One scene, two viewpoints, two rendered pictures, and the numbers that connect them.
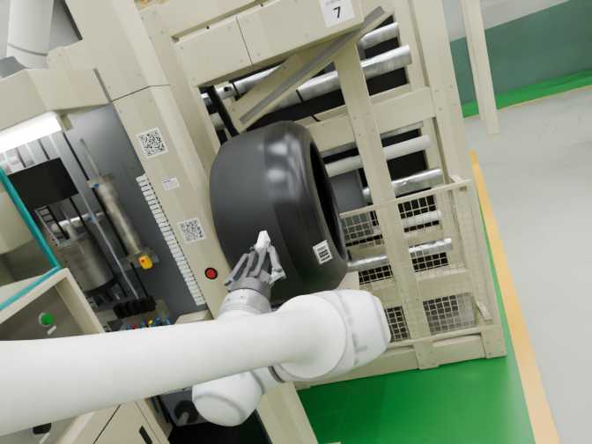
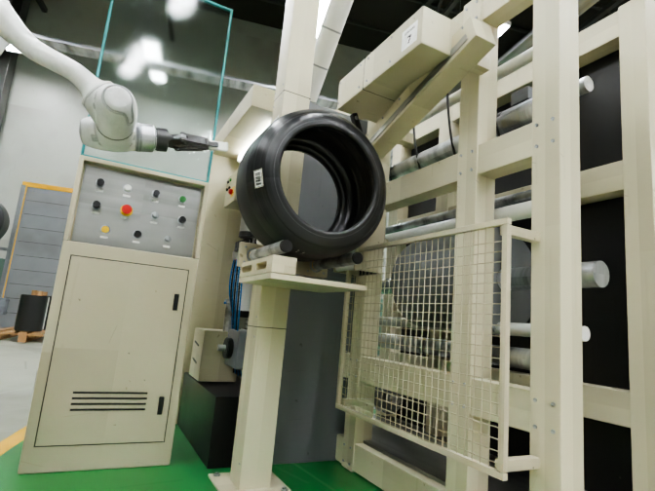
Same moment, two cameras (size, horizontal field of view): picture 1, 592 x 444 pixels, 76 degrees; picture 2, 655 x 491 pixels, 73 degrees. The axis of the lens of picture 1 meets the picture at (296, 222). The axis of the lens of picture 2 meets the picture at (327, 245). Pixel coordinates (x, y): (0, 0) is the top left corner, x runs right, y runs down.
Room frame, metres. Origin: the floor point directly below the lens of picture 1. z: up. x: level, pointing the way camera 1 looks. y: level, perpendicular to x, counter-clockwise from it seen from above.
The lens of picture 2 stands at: (0.19, -1.28, 0.66)
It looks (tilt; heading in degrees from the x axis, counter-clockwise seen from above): 10 degrees up; 50
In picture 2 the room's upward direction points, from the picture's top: 5 degrees clockwise
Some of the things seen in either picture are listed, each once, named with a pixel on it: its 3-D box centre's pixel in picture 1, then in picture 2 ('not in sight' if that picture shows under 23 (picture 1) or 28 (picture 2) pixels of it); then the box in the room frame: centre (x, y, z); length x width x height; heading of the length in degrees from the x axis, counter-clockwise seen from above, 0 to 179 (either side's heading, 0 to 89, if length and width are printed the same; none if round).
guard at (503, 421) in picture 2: (377, 282); (404, 332); (1.47, -0.25, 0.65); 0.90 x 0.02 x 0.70; 76
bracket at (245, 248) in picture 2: not in sight; (285, 260); (1.25, 0.23, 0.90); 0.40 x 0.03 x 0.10; 166
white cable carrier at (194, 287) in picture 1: (176, 240); not in sight; (1.24, 0.40, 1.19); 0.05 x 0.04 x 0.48; 166
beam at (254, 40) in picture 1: (271, 36); (398, 74); (1.46, -0.14, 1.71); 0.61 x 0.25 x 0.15; 76
